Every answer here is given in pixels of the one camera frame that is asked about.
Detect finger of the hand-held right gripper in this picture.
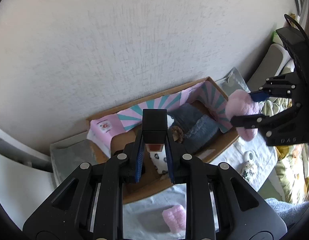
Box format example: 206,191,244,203
248,74,299,103
231,102,301,137

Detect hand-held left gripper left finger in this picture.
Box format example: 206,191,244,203
22,129,147,240

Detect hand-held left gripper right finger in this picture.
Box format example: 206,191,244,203
163,130,287,240

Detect white panda print socks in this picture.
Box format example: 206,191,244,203
147,115,175,175

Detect pink fluffy sock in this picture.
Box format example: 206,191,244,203
162,204,187,235
225,91,261,140

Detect small black box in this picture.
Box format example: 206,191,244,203
142,109,168,153

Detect pink printed cardboard box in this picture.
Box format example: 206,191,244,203
86,76,240,204

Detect grey fluffy towel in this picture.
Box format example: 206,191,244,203
173,104,220,154

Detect white pillow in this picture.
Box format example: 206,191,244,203
278,59,295,77

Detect clear tape roll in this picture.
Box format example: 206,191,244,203
242,150,256,162

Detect grey pillow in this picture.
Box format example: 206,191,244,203
246,43,291,90

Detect white patterned sock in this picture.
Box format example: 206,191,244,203
240,160,257,182

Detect green tissue pack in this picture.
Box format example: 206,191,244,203
271,30,282,44

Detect yellow green floral blanket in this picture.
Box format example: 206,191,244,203
261,97,309,203

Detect light blue fluffy cloth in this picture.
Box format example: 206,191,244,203
265,197,309,227

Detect white door frame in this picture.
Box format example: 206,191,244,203
0,124,53,174

